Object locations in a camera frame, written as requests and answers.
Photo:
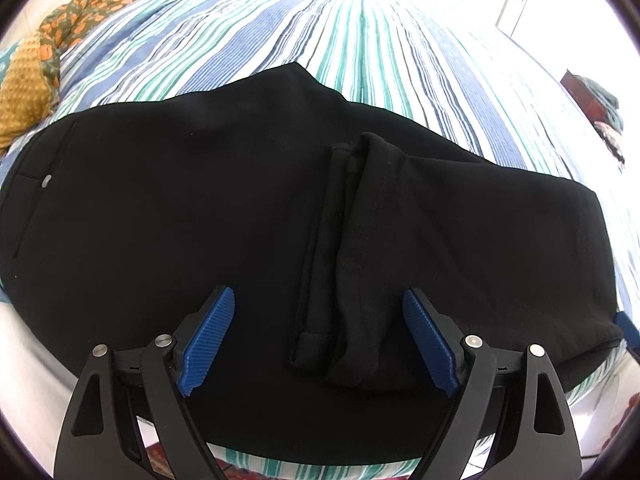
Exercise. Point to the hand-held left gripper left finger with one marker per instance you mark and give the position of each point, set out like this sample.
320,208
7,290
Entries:
207,340

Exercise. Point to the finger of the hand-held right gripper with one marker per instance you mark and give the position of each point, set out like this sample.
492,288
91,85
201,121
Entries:
627,329

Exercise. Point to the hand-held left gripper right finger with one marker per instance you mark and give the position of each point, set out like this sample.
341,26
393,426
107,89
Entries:
430,340

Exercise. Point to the black pants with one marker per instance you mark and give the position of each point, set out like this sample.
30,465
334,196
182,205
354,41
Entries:
200,185

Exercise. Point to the blue-grey clothes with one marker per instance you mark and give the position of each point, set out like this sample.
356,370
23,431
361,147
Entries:
607,100

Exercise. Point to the dark wooden cabinet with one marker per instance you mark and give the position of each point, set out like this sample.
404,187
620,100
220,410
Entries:
582,95

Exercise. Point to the yellow dotted pillow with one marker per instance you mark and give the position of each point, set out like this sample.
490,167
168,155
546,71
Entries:
25,95

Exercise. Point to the striped bed sheet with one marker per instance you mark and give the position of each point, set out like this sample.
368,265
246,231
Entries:
375,35

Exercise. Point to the teal patterned pillow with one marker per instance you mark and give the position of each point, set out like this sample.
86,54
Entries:
6,67

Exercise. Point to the orange floral blanket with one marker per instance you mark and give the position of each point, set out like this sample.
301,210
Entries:
65,20

